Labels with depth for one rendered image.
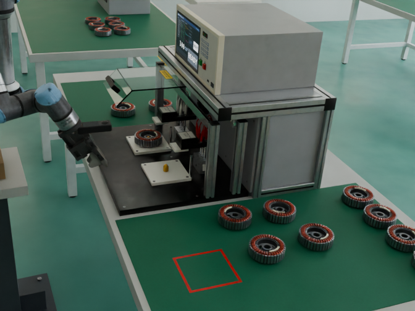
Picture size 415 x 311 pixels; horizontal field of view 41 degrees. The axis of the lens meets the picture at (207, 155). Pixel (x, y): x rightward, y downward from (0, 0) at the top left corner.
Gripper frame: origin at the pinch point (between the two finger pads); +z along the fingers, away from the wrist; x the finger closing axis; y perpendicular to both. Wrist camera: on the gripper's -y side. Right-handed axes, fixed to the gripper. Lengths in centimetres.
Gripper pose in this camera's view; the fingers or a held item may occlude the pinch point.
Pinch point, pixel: (106, 162)
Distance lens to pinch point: 199.2
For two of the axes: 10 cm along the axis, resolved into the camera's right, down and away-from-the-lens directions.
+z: 4.1, 7.0, 5.8
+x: 3.4, 4.7, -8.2
